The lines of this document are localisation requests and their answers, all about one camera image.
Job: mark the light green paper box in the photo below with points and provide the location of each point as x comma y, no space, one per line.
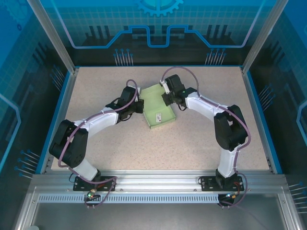
156,107

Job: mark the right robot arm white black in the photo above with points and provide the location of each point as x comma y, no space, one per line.
204,105

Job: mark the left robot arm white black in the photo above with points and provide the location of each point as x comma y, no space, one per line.
100,119

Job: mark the aluminium mounting beam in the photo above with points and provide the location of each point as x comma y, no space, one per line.
156,182

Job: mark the small white round object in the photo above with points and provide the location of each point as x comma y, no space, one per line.
34,227

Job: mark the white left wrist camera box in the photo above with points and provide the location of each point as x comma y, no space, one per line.
139,89

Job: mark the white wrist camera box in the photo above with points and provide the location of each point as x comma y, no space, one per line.
139,89
163,85

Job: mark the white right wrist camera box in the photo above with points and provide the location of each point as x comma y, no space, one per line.
163,85

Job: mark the blue-edged aluminium side rail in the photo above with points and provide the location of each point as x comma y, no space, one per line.
62,107
254,107

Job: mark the aluminium frame post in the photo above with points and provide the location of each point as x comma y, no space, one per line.
55,40
263,36

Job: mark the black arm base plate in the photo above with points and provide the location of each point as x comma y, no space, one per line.
206,183
80,188

